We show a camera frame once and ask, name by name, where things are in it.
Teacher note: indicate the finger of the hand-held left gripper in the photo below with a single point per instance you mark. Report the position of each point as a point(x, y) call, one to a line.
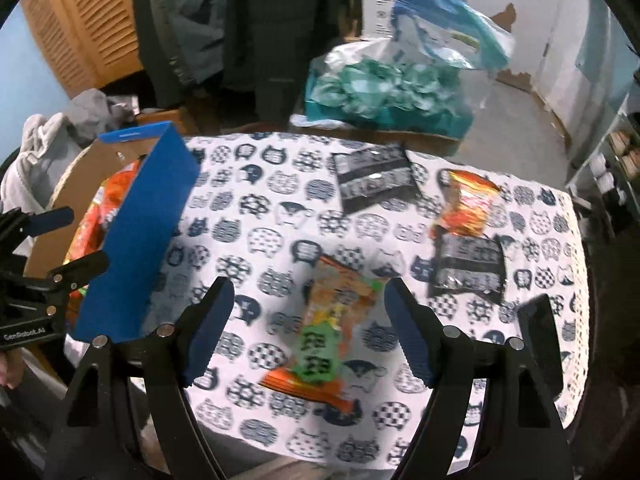
point(82, 266)
point(52, 220)

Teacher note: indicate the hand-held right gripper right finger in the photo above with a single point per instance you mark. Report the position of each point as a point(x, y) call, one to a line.
point(410, 335)

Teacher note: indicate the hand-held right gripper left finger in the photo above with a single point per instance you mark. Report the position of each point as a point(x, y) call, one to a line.
point(210, 335)

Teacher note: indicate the large orange black chips bag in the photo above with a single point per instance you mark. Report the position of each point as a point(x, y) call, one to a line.
point(95, 215)

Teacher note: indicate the blue cardboard box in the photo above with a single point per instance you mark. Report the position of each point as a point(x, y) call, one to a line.
point(140, 220)

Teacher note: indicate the orange packet with green label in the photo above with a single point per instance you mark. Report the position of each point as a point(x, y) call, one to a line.
point(330, 320)

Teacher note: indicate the person's left hand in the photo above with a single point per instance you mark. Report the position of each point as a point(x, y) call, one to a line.
point(9, 370)

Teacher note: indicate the white fleece garment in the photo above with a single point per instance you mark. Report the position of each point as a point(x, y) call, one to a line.
point(35, 150)

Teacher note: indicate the black patterned snack packet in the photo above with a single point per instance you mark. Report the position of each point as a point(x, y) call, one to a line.
point(465, 265)
point(372, 175)

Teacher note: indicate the grey hoodie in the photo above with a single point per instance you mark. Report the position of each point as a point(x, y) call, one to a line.
point(92, 110)

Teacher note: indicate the cat print tablecloth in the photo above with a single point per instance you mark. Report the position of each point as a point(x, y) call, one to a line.
point(280, 240)

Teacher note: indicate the small orange snack packet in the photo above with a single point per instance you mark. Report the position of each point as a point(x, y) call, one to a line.
point(467, 205)

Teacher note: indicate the dark hanging jacket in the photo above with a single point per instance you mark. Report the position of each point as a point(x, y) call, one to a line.
point(155, 70)

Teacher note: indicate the wooden louvered door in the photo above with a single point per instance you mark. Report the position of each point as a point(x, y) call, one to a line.
point(85, 20)

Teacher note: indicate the shoe rack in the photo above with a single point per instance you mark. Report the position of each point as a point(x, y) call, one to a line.
point(587, 170)

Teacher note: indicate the grey hanging jacket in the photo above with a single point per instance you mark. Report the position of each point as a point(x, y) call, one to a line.
point(195, 20)

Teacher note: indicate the pile of green plastic bags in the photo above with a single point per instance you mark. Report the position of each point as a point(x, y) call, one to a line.
point(380, 85)

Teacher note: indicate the group of shoes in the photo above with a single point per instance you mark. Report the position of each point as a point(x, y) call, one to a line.
point(627, 155)

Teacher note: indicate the black hanging coat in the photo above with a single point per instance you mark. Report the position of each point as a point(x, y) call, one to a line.
point(280, 35)

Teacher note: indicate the blue plastic bag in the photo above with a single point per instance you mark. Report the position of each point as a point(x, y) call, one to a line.
point(435, 20)

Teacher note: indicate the white patterned box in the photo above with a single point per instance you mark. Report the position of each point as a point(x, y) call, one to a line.
point(377, 10)

